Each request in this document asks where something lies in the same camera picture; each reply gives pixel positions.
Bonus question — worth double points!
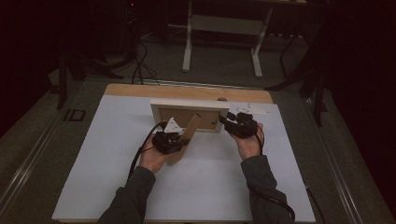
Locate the wooden picture frame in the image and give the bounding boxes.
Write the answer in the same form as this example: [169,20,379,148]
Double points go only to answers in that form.
[149,98,231,167]

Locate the person's right hand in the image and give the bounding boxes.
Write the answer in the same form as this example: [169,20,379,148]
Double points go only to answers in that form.
[233,122,265,161]

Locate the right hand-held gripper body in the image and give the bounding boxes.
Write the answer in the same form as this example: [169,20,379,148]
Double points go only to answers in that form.
[228,103,271,140]

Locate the metal floor rail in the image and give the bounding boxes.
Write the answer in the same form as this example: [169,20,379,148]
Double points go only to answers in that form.
[0,102,69,213]
[303,97,364,224]

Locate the black metal stand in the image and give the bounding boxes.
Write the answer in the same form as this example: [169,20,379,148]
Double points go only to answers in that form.
[264,29,332,128]
[55,50,124,110]

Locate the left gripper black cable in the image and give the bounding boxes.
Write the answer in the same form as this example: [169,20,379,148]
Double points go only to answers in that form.
[127,120,168,180]

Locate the black floor cables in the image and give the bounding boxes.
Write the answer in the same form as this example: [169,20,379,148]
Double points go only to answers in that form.
[130,39,162,86]

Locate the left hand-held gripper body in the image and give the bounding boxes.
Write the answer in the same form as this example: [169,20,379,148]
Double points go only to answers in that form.
[151,117,185,155]

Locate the person's left hand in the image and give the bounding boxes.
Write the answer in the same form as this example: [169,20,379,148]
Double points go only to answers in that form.
[138,134,176,175]

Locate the dark equipment tower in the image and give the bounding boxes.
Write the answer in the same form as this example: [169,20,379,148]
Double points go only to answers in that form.
[120,0,142,61]

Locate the black floor plate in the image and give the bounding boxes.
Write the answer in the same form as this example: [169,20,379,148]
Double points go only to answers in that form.
[63,108,87,122]

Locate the white metal table frame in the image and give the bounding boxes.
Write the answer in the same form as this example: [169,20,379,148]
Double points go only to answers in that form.
[181,0,274,79]

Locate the white table mat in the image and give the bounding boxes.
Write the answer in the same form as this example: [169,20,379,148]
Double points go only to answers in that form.
[50,94,317,223]

